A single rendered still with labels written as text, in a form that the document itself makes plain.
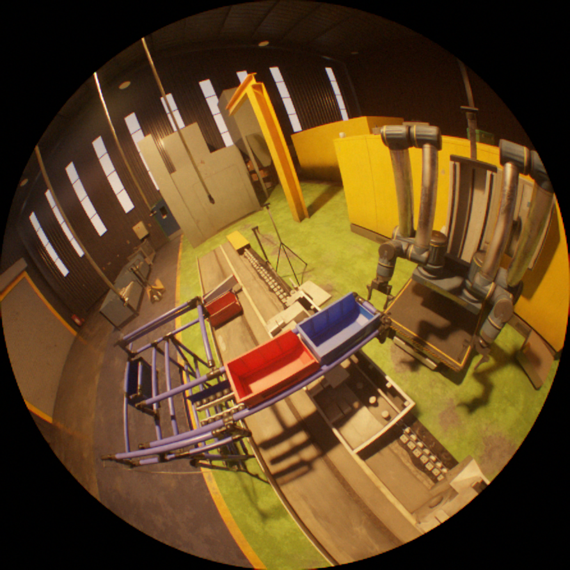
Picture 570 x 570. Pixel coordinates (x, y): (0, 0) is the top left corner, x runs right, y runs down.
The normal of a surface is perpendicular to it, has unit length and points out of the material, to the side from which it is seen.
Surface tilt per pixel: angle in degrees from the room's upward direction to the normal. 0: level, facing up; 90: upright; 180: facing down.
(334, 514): 0
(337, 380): 10
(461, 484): 30
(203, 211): 90
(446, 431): 0
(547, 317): 90
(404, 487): 0
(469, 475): 38
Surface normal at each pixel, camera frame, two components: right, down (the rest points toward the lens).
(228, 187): 0.46, 0.48
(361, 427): -0.44, -0.61
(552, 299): -0.84, 0.52
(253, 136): 0.54, 0.71
